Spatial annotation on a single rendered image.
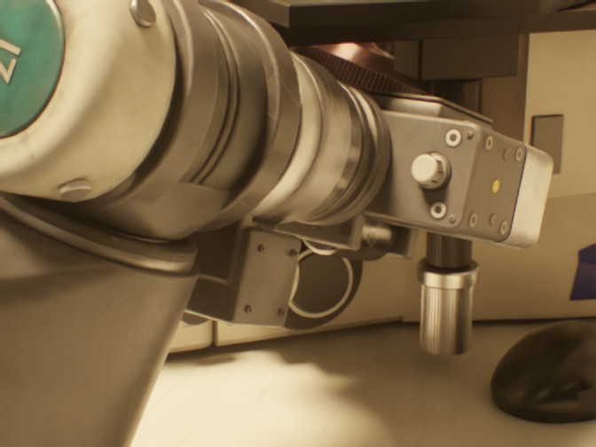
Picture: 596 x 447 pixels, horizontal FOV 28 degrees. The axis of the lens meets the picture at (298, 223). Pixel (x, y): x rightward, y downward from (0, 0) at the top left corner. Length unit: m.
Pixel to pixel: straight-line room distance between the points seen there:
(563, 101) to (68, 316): 0.40
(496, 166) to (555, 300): 0.22
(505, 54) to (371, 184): 0.14
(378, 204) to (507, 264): 0.21
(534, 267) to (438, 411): 0.14
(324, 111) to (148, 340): 0.11
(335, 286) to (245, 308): 0.17
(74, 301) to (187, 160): 0.06
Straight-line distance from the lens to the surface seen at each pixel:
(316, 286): 0.62
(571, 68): 0.71
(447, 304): 0.63
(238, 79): 0.41
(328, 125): 0.46
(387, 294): 0.69
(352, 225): 0.51
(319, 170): 0.46
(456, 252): 0.62
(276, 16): 0.50
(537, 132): 0.70
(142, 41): 0.37
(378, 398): 0.61
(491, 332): 0.70
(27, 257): 0.38
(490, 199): 0.50
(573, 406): 0.60
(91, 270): 0.39
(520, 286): 0.70
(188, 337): 0.65
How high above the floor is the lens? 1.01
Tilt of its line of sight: 17 degrees down
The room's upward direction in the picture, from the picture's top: straight up
